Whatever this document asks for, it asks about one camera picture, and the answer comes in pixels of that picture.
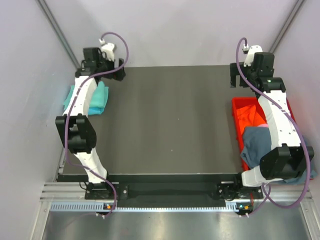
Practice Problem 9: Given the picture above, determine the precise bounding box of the slotted grey cable duct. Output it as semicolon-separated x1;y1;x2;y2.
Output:
50;202;252;213

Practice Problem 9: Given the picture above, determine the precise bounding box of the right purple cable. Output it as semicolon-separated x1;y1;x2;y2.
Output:
236;37;312;218

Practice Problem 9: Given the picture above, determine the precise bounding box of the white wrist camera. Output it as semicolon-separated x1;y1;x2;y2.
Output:
242;43;263;67
99;38;116;62

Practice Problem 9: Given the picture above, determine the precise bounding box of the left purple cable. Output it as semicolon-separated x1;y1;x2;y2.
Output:
64;31;130;218

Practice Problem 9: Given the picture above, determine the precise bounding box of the red plastic bin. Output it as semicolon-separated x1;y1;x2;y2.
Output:
231;96;317;180

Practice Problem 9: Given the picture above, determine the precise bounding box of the left corner aluminium post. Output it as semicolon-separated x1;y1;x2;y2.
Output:
35;0;80;69

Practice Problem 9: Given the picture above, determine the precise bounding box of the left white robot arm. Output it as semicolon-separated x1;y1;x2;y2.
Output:
55;43;126;199

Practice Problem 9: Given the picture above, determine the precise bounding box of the purple cable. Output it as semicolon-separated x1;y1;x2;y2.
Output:
236;37;312;218
64;31;130;218

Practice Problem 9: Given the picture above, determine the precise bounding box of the right corner aluminium post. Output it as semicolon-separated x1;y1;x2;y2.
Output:
269;0;306;54

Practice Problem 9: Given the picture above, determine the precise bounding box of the corner aluminium post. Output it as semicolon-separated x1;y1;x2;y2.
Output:
269;0;306;54
35;0;80;69

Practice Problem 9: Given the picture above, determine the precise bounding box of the folded teal t shirt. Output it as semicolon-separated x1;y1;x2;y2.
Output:
62;80;110;110

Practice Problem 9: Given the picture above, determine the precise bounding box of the pink t shirt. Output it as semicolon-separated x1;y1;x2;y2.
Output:
258;123;269;128

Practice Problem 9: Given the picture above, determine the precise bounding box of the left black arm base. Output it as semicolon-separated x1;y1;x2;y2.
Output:
79;182;129;200

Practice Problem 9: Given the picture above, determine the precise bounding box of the orange t shirt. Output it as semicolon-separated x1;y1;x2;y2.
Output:
236;104;267;135

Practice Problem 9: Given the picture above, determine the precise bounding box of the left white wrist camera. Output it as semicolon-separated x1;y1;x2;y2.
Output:
99;38;116;62

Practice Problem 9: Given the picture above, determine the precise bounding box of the aluminium frame rail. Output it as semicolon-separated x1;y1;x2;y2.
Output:
40;182;304;202

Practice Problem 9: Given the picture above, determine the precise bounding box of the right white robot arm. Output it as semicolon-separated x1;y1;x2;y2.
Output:
230;45;314;198

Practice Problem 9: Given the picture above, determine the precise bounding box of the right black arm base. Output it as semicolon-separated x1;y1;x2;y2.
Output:
216;173;263;201

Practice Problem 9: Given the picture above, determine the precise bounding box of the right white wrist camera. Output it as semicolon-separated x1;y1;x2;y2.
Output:
242;43;263;67

